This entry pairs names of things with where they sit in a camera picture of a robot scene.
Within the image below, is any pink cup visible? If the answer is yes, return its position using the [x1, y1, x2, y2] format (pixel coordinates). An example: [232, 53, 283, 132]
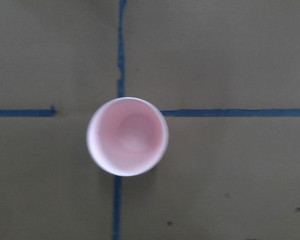
[86, 97, 169, 177]

